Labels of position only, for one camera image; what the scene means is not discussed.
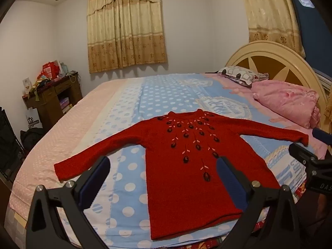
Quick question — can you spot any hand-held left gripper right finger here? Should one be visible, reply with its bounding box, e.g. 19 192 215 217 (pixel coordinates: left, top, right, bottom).
216 156 303 249

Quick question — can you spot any white card box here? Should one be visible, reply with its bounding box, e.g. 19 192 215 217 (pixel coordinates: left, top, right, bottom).
22 77 33 95

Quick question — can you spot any black bag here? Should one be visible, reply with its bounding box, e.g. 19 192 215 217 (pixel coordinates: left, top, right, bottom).
20 127 46 151

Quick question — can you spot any white charger cable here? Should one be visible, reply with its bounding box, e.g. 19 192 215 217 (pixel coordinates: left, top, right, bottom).
67 71 81 84

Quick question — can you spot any brown wooden desk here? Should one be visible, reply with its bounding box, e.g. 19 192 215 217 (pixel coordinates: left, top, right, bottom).
22 71 83 133

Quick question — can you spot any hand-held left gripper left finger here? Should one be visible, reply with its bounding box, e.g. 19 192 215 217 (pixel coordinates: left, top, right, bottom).
26 156 112 249

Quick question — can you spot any pink folded quilt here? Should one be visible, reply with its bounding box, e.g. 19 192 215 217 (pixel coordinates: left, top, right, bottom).
250 80 322 129

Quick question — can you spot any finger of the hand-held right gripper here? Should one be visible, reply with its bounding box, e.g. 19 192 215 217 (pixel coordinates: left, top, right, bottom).
312 127 332 145
289 143 332 173

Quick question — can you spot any patterned grey white pillow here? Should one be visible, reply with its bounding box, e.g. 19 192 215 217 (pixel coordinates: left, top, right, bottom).
216 66 270 87

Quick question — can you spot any red patterned blanket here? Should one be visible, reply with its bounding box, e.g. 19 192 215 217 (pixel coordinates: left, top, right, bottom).
179 180 308 249

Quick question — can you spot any green yellow cloth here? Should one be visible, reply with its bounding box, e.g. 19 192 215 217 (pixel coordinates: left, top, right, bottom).
29 78 50 102

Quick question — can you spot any narrow beige patterned curtain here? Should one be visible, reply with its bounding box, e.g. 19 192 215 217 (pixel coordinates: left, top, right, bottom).
240 0 306 59

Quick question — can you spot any red knitted embroidered sweater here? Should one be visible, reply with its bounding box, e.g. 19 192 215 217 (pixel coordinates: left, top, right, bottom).
54 110 310 241

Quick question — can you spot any stack of books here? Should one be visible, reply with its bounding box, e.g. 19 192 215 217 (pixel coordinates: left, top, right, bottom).
59 97 73 114

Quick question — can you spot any red gift bag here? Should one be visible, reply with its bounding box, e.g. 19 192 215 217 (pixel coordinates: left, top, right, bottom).
41 61 63 80

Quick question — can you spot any wide beige patterned curtain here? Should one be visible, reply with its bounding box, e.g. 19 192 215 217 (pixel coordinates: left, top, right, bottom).
86 0 168 74

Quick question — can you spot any black folding frame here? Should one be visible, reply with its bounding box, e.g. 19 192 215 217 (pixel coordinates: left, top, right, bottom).
0 106 26 184

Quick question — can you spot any polka dot bed sheet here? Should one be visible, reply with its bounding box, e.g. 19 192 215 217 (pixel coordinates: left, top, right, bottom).
9 73 328 249

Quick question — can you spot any cream wooden headboard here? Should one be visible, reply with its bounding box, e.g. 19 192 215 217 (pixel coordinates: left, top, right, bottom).
224 41 332 135

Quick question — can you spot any dark window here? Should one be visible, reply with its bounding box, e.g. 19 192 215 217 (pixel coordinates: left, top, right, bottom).
287 0 332 94

